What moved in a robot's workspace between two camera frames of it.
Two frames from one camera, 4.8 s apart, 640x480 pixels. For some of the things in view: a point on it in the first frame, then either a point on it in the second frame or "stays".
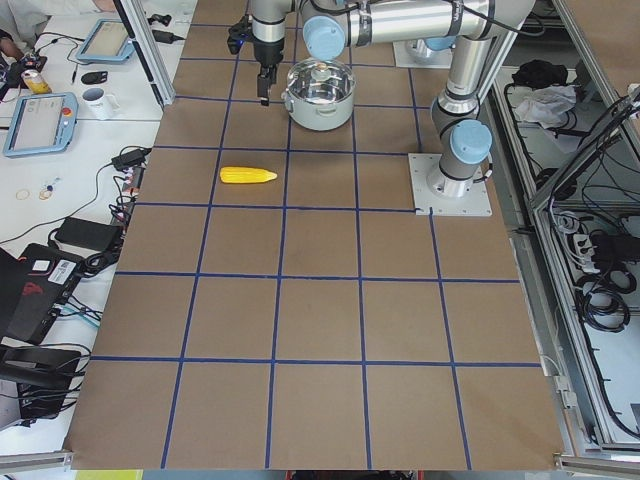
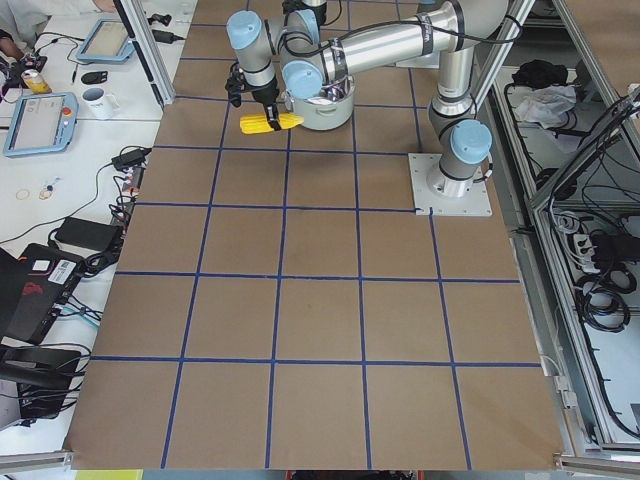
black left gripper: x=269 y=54 → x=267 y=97
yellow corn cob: x=235 y=175 → x=260 y=123
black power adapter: x=82 y=232 stays
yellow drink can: x=36 y=82 stays
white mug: x=99 y=106 stays
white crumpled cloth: x=546 y=104 stays
